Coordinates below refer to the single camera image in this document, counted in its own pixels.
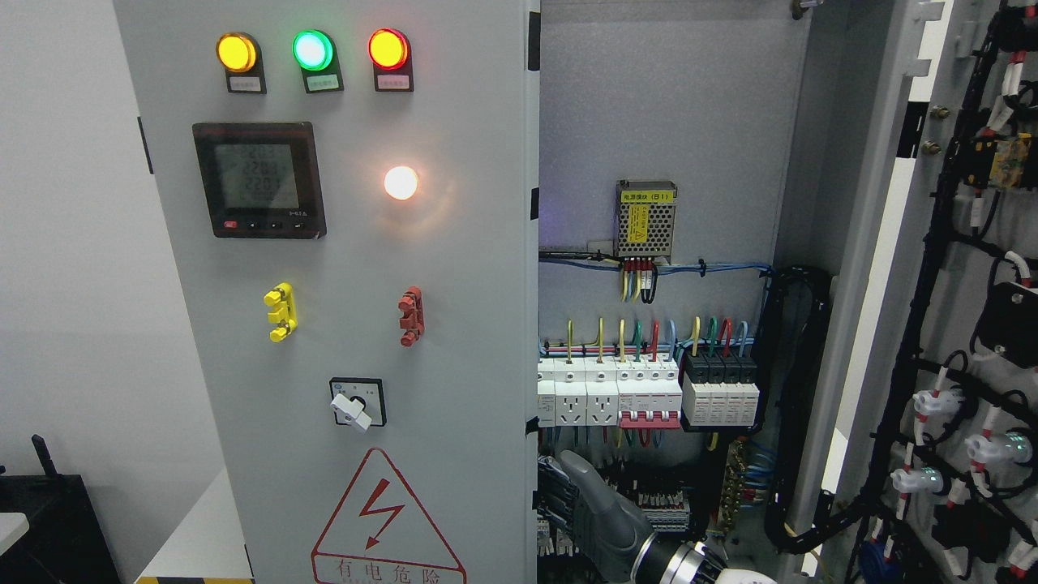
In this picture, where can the grey cabinet door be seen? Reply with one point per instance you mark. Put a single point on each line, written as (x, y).
(907, 429)
(462, 113)

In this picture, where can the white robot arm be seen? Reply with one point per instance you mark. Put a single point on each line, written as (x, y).
(663, 560)

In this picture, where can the red terminal connector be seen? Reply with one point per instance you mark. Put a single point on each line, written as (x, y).
(412, 320)

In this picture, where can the white socket breaker row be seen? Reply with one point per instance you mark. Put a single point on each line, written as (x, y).
(630, 394)

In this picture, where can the metal mesh power supply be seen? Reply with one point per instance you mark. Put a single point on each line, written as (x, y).
(645, 218)

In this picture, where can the white glowing indicator lamp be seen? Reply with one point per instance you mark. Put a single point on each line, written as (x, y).
(401, 182)

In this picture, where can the black white surge protector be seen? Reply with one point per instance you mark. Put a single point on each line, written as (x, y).
(720, 393)

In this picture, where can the yellow terminal connector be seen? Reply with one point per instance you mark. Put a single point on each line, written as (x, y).
(282, 311)

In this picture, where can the lower relay terminal row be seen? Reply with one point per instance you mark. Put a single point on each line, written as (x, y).
(667, 508)

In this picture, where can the red indicator lamp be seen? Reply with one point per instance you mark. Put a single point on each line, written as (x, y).
(388, 49)

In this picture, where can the red triangle warning sticker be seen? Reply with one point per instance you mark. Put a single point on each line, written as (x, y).
(381, 533)

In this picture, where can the brass terminal bar right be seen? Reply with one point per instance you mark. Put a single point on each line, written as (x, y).
(733, 487)

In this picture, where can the black digital power meter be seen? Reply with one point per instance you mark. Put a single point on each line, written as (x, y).
(261, 180)

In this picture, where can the green indicator lamp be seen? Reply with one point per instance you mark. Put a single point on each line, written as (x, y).
(313, 50)

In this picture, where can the yellow indicator lamp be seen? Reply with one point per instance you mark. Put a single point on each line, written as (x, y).
(237, 52)

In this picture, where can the black box on left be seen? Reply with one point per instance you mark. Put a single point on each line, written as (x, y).
(64, 542)

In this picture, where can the black white rotary switch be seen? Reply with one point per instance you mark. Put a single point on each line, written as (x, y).
(358, 402)

